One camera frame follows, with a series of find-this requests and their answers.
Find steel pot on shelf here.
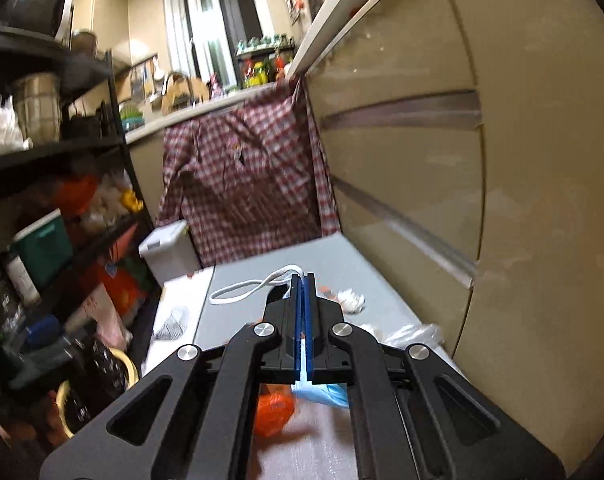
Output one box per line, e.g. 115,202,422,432
12,73,62,146

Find clear plastic wrapper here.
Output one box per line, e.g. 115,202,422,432
359,324,444,350

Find crumpled white tissue ball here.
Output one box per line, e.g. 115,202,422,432
337,288,366,315

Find red plaid shirt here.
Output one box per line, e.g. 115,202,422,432
157,80,341,266

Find green plastic storage box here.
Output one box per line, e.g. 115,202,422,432
12,209,73,288

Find yellow rimmed trash bin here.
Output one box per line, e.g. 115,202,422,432
55,340,139,439

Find white lidded plastic bin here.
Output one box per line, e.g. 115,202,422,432
138,220,201,285

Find black metal shelving rack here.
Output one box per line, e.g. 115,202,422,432
0,27,160,414

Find white paper with drawing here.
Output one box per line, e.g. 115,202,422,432
141,266,214,376

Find orange plastic bag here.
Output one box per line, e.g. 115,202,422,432
253,384,295,438

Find pink white plastic bag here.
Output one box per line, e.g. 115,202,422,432
64,284,132,351

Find white label bottle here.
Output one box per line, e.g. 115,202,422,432
6,255,40,306

